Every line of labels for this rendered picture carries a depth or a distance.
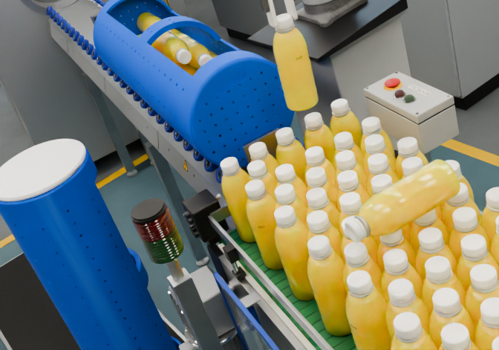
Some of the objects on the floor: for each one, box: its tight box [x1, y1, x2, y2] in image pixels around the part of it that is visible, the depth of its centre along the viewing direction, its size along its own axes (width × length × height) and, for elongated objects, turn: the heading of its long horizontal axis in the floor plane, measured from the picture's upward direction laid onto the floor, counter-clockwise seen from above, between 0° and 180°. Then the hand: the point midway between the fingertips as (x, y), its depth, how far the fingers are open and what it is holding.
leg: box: [82, 72, 137, 178], centre depth 378 cm, size 6×6×63 cm
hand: (280, 7), depth 148 cm, fingers closed on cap, 4 cm apart
